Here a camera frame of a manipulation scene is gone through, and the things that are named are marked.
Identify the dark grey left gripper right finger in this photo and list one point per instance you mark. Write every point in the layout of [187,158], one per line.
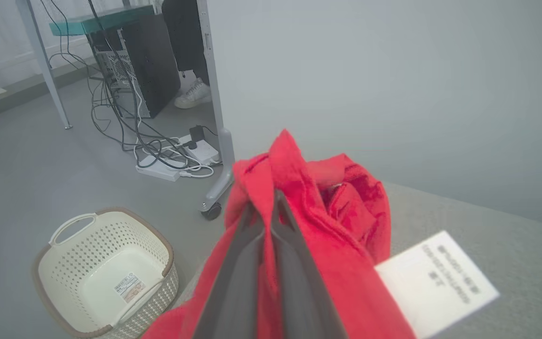
[306,296]

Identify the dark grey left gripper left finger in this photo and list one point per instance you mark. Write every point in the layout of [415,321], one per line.
[233,287]

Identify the red polo shirt white sleeves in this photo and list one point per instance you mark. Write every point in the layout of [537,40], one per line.
[346,296]

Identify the black caster wheel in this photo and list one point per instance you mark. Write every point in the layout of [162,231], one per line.
[211,212]

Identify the white printed paper card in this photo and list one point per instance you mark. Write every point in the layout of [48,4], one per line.
[435,282]

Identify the cream perforated laundry basket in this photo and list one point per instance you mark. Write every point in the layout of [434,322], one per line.
[106,254]

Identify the white power strip with adapter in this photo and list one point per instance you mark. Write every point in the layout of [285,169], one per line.
[203,151]

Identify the long white power strip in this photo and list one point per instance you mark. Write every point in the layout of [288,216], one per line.
[158,169]

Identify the black power adapter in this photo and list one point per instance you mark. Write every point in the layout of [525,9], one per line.
[197,136]

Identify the white sneaker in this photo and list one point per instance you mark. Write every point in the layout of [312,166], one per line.
[193,94]

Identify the grey fabric sofa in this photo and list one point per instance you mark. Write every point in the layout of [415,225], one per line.
[511,245]

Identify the grey partition screen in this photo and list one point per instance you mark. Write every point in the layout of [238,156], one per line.
[393,94]

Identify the black computer tower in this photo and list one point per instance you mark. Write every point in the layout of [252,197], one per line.
[153,66]

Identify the black trouser leg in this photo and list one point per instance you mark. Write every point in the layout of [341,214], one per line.
[184,37]

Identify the grey metal table leg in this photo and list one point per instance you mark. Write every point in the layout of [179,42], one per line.
[45,66]

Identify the teal table top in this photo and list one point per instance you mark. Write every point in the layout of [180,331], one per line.
[111,20]

